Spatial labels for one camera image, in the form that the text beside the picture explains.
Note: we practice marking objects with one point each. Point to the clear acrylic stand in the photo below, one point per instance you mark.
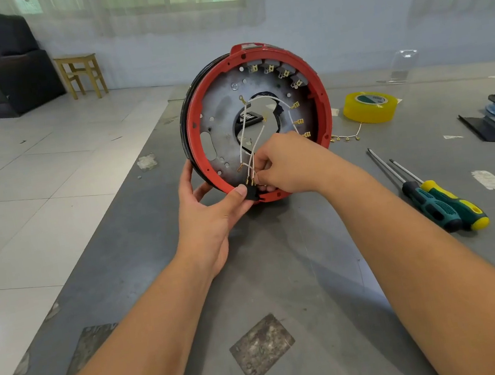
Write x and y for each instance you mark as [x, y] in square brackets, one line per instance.
[399, 74]

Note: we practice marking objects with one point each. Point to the person's left hand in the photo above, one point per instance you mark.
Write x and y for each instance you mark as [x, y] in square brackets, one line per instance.
[208, 236]

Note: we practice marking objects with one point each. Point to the white label sticker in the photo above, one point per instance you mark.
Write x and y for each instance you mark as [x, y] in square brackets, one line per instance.
[491, 180]

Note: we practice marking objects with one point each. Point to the black flat plate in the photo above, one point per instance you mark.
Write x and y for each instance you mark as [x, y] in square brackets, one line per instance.
[487, 129]

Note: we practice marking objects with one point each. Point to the person's left forearm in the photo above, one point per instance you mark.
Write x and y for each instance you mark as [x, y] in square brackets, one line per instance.
[130, 362]

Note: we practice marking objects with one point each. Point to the dark green black screwdriver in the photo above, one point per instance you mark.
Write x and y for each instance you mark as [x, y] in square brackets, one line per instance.
[439, 209]

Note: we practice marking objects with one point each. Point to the person's right forearm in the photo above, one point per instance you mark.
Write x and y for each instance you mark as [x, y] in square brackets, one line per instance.
[449, 285]

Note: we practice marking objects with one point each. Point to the wooden stool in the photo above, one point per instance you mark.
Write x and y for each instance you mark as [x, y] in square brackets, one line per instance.
[75, 58]

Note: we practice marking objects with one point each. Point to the small white sticker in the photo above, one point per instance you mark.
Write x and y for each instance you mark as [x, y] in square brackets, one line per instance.
[453, 136]

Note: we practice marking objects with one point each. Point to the black armchair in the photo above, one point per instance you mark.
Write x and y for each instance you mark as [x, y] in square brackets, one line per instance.
[3, 81]

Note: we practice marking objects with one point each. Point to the small white card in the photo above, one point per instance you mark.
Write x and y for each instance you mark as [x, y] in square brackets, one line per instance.
[335, 112]

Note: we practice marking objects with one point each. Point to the person's right hand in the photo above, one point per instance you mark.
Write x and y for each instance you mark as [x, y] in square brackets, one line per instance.
[304, 163]

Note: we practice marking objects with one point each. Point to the wide sheer curtain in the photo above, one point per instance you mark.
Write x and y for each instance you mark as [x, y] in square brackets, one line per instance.
[138, 28]

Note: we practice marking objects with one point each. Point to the yellow tape roll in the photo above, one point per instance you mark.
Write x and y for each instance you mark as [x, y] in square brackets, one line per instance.
[368, 114]

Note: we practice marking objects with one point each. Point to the black bit set case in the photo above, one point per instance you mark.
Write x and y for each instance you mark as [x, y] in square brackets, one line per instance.
[250, 118]

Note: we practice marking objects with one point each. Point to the black metal round plate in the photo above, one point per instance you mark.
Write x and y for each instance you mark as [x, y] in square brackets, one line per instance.
[218, 106]

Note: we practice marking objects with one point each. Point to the small black plug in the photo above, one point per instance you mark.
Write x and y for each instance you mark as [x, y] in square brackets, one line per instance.
[253, 194]

